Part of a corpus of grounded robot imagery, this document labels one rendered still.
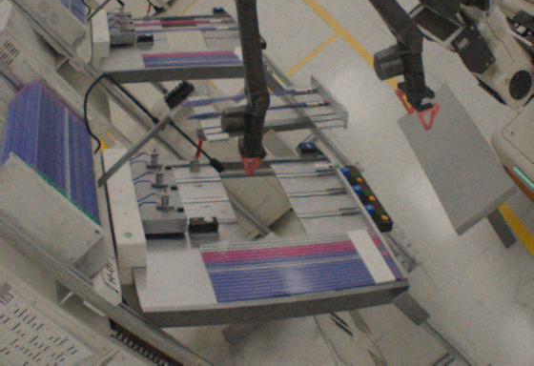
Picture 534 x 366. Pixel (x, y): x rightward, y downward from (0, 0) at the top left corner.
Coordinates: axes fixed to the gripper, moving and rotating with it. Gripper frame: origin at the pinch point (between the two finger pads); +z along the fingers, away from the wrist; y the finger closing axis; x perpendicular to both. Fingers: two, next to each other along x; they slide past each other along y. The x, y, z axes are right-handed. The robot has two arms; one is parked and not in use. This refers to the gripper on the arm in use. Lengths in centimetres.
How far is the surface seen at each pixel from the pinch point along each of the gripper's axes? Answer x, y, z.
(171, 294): -34, 52, 3
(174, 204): -27.4, 21.6, -3.9
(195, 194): -18.1, 7.9, 2.4
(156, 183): -30.8, 11.5, -4.5
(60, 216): -61, 49, -20
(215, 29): 18, -133, 1
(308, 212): 12.6, 20.6, 2.1
